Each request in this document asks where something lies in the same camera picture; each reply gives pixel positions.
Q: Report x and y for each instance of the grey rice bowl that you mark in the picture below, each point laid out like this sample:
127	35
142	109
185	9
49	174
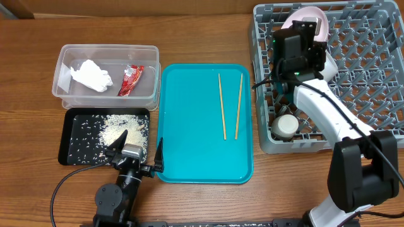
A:
330	68

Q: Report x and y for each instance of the red snack wrapper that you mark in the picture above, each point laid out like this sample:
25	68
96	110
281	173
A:
132	75

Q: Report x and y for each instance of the large white plate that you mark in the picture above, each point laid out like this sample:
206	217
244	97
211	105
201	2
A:
313	14

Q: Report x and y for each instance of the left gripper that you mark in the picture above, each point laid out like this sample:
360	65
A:
149	171

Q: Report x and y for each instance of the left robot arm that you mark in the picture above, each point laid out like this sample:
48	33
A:
115	200

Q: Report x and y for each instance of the clear plastic bin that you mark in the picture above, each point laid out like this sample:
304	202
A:
113	58

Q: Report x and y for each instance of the white napkin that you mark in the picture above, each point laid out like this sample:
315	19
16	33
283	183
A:
92	76

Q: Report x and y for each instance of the wooden chopstick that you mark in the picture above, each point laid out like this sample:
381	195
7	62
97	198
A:
222	107
238	108

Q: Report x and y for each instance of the white cup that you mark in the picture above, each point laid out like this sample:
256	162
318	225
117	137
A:
284	127

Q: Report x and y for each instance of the black tray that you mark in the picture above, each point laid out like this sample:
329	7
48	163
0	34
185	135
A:
87	132

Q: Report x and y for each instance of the grey dishwasher rack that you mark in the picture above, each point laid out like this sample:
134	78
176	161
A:
365	39

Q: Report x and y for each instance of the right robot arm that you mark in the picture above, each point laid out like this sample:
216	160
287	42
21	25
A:
364	164

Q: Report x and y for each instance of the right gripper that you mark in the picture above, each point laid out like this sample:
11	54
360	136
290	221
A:
317	49

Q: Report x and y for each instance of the teal serving tray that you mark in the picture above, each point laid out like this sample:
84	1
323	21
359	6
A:
190	123

